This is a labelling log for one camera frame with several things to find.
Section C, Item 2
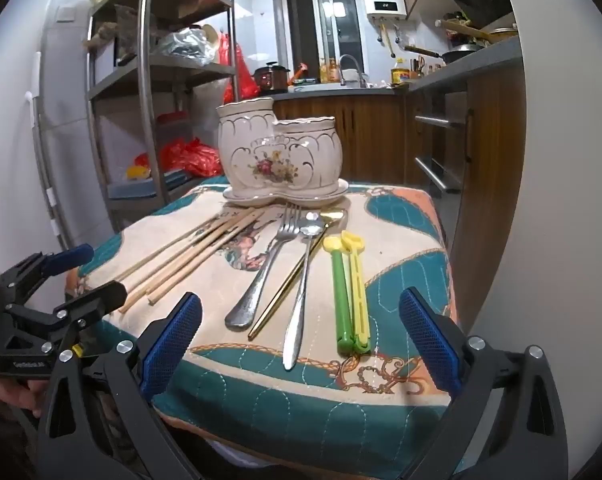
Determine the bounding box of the hanging red plastic bag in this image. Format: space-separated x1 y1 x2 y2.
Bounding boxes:
216 32 259 103

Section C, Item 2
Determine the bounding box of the crumpled red plastic bag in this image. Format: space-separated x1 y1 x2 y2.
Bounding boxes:
133 137 225 178

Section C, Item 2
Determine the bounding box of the silver fork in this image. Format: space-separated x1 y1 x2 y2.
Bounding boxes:
225 202 303 331

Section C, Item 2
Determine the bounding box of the black frying pan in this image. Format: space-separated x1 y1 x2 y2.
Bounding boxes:
403 42 482 65

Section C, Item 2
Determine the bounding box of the green bag clip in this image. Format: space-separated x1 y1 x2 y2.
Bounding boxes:
323 236 357 357

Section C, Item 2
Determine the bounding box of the grey metal shelf rack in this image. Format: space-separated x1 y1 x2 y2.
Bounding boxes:
83 0 239 233

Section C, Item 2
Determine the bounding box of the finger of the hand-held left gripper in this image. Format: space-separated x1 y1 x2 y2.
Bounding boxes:
1 280 129 356
0 243 96 306

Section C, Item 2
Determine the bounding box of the person's left hand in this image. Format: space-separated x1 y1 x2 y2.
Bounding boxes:
0 377 49 418

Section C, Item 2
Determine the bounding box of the yellow oil bottle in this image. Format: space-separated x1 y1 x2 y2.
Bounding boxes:
391 57 412 85

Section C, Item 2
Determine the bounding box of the chrome kitchen faucet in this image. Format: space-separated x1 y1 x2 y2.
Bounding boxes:
337 54 369 86

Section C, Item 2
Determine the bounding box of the clear plastic bag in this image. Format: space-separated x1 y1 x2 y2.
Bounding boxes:
158 27 219 66

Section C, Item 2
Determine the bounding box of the gold fork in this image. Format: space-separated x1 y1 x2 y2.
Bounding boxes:
247 208 349 341

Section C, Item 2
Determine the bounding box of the kitchen window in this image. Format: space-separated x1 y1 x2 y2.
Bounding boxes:
280 0 366 78

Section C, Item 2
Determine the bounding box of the silver spoon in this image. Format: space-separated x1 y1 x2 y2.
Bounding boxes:
282 211 327 371

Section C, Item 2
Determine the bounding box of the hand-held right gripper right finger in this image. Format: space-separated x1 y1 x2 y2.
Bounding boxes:
397 286 569 480

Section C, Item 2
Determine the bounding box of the yellow bag clip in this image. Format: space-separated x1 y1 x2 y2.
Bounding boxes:
340 230 372 353

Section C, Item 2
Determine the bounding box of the wooden chopstick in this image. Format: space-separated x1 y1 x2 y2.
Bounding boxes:
116 211 233 283
133 207 256 297
119 208 246 314
151 212 273 306
146 210 266 301

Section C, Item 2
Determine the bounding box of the dark red rice cooker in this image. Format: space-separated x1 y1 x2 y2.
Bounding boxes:
253 61 289 93

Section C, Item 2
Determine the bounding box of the wooden drawer cabinet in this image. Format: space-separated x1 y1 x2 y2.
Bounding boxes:
406 55 527 311

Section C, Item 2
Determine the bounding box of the wooden kitchen cabinet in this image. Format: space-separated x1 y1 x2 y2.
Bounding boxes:
273 95 407 183

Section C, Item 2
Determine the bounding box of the floral ceramic utensil holder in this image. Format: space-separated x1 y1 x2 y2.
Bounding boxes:
216 97 350 209

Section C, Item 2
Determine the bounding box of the grey refrigerator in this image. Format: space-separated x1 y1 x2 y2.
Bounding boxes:
31 50 112 251

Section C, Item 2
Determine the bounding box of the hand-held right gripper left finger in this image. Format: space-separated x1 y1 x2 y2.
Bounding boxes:
35 291 204 480

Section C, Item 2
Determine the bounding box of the printed quilted cloth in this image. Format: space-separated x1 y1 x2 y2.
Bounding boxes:
63 176 459 466

